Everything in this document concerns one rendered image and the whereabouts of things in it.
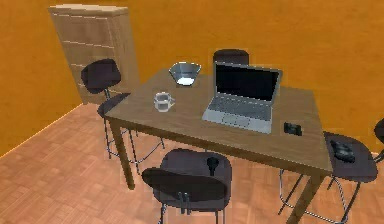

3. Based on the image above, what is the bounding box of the brown wooden table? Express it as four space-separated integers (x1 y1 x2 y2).
104 68 334 224

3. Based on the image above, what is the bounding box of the silver laptop with black screen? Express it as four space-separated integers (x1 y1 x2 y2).
201 61 284 135

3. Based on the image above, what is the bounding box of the small black box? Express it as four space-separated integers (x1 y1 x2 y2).
283 121 303 137

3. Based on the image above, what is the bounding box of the small black object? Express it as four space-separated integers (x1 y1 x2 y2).
329 139 356 164

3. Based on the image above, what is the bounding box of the black chair with metal legs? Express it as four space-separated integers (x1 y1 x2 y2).
212 48 250 66
277 117 384 224
141 148 233 224
80 58 166 175

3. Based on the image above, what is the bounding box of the clear glass mug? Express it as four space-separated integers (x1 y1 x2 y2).
153 91 176 113

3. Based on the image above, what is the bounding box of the light wooden chest of drawers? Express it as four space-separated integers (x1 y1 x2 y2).
48 3 141 106

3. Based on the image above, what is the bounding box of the grey metal bowl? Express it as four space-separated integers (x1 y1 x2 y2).
168 61 203 87

